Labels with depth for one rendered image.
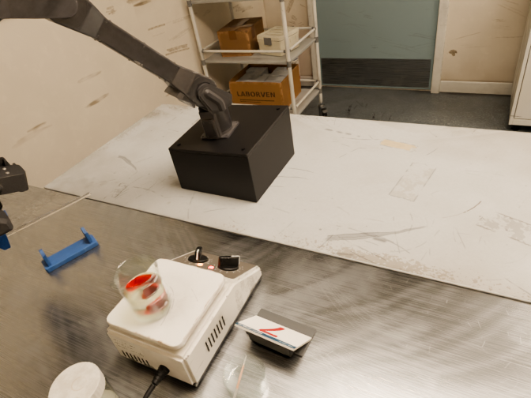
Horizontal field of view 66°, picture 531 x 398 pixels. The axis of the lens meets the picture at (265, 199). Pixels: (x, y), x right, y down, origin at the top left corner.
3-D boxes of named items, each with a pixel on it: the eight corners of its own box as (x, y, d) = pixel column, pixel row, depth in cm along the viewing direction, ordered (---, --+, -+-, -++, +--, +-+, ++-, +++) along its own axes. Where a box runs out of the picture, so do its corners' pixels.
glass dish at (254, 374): (246, 354, 55) (244, 345, 54) (276, 379, 52) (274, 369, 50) (216, 384, 52) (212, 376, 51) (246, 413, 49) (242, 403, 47)
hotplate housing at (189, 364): (197, 260, 71) (185, 226, 66) (264, 278, 66) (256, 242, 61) (111, 373, 56) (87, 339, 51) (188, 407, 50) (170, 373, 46)
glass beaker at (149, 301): (160, 287, 56) (140, 244, 51) (182, 306, 53) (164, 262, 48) (122, 316, 53) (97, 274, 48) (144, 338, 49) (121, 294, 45)
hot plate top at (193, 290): (160, 260, 61) (158, 256, 60) (228, 279, 56) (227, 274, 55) (104, 324, 53) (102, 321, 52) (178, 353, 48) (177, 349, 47)
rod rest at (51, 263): (92, 237, 81) (85, 223, 79) (99, 245, 79) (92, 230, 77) (43, 264, 76) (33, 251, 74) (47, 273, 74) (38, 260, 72)
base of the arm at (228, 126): (212, 123, 89) (205, 98, 85) (239, 122, 86) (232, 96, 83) (199, 140, 84) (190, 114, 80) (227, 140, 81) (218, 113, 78)
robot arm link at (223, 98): (213, 95, 86) (205, 66, 82) (236, 105, 79) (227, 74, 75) (187, 109, 83) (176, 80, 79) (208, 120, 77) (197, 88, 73)
